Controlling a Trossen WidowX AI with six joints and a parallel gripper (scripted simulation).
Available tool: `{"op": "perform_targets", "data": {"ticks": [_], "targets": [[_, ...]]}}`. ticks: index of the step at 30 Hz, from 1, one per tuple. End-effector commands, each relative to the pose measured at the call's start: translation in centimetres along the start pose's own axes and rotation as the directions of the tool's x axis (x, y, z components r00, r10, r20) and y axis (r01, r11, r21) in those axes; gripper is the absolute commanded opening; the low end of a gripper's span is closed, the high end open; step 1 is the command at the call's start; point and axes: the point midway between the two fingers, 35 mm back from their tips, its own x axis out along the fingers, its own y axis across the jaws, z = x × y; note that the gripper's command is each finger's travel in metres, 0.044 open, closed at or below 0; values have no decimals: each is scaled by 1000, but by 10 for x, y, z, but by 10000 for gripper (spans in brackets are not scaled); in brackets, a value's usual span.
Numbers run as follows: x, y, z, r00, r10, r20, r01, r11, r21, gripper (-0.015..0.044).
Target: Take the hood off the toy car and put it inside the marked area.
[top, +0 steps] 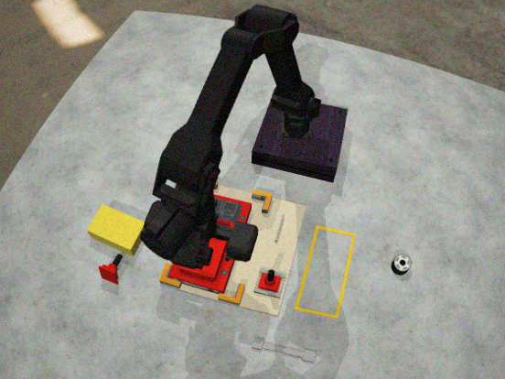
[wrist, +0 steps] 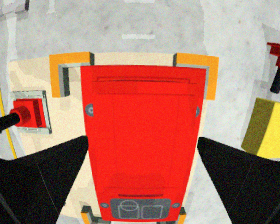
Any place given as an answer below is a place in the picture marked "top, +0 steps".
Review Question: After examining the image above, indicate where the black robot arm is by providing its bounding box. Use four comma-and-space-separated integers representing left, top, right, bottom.
140, 5, 321, 270

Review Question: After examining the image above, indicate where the beige flat base plate with orange corner brackets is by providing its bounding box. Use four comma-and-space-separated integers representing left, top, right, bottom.
159, 181, 306, 316

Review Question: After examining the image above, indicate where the yellow rectangular block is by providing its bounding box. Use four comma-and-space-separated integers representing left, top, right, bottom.
87, 204, 145, 257

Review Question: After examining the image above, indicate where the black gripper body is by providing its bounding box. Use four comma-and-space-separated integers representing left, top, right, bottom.
144, 199, 259, 263

